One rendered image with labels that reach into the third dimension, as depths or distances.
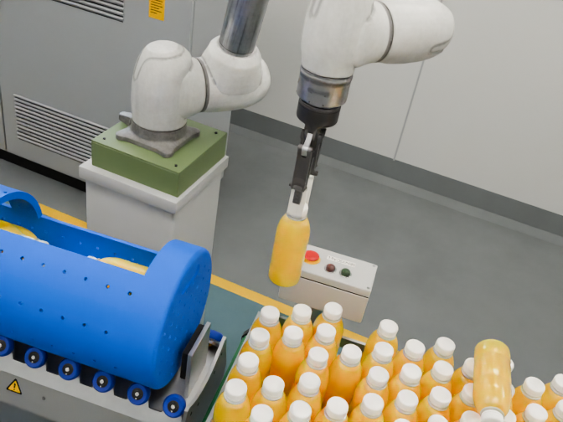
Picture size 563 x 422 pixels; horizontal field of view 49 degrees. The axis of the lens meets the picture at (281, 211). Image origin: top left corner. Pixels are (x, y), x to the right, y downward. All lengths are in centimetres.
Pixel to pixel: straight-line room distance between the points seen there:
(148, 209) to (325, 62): 92
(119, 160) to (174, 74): 29
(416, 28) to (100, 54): 215
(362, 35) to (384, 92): 285
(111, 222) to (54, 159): 164
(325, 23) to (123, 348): 65
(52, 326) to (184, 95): 78
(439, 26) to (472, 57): 259
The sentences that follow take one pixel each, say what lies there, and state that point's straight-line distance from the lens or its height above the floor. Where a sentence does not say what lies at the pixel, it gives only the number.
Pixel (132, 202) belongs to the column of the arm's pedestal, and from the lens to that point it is 182.
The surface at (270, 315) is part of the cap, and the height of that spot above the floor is 109.
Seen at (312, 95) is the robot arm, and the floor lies 156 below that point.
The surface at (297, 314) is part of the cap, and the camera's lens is 130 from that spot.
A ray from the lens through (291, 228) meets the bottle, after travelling 121.
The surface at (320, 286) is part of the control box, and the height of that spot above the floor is 107.
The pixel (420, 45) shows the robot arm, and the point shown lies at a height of 165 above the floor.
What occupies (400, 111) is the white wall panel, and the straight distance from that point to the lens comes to 388.
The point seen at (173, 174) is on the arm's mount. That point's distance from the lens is 171.
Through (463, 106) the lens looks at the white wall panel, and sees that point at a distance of 380.
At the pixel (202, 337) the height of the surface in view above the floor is 105.
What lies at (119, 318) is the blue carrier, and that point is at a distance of 114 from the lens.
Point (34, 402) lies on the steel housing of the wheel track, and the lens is 143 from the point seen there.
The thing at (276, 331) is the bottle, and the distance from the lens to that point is 131.
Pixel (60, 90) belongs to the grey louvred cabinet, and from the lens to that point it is 329.
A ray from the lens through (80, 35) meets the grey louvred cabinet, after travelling 310.
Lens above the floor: 197
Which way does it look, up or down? 34 degrees down
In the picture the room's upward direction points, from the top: 11 degrees clockwise
